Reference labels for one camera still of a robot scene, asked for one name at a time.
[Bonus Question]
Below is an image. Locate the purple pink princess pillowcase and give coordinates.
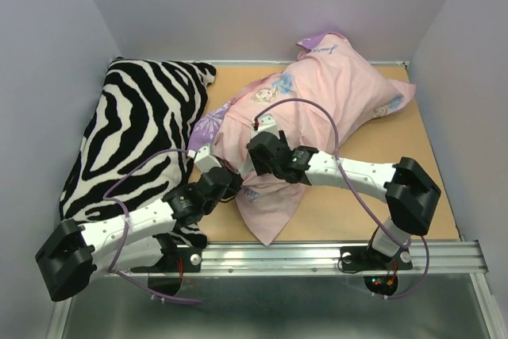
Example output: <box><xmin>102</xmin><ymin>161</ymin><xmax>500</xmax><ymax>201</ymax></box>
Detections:
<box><xmin>187</xmin><ymin>30</ymin><xmax>418</xmax><ymax>245</ymax></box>

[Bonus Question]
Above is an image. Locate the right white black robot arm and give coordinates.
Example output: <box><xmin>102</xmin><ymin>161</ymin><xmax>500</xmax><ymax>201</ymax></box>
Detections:
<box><xmin>247</xmin><ymin>132</ymin><xmax>441</xmax><ymax>268</ymax></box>

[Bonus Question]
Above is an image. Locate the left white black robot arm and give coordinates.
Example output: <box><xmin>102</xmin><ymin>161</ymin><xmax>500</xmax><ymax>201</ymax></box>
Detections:
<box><xmin>35</xmin><ymin>167</ymin><xmax>242</xmax><ymax>302</ymax></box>

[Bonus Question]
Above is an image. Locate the zebra striped pillow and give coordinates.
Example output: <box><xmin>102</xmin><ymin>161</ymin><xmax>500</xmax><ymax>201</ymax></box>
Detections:
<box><xmin>58</xmin><ymin>57</ymin><xmax>217</xmax><ymax>224</ymax></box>

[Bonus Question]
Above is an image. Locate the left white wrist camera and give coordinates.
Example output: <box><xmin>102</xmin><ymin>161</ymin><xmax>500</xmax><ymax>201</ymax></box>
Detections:
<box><xmin>187</xmin><ymin>144</ymin><xmax>221</xmax><ymax>173</ymax></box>

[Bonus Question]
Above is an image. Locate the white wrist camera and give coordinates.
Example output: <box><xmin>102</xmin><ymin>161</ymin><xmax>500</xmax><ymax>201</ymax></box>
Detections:
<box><xmin>187</xmin><ymin>144</ymin><xmax>221</xmax><ymax>173</ymax></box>
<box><xmin>252</xmin><ymin>113</ymin><xmax>279</xmax><ymax>136</ymax></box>

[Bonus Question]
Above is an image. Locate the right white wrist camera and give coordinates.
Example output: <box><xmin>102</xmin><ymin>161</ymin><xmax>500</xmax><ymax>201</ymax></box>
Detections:
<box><xmin>252</xmin><ymin>113</ymin><xmax>279</xmax><ymax>136</ymax></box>

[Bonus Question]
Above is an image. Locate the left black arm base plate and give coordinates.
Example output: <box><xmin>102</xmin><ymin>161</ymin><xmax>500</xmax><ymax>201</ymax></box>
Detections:
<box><xmin>149</xmin><ymin>246</ymin><xmax>202</xmax><ymax>273</ymax></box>

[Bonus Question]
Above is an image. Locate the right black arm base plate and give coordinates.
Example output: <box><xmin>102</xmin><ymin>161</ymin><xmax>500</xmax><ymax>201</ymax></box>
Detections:
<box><xmin>339</xmin><ymin>245</ymin><xmax>413</xmax><ymax>273</ymax></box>

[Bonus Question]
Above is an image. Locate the aluminium mounting rail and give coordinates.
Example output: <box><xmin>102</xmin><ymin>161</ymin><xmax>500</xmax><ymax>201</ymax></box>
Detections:
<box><xmin>106</xmin><ymin>240</ymin><xmax>489</xmax><ymax>275</ymax></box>

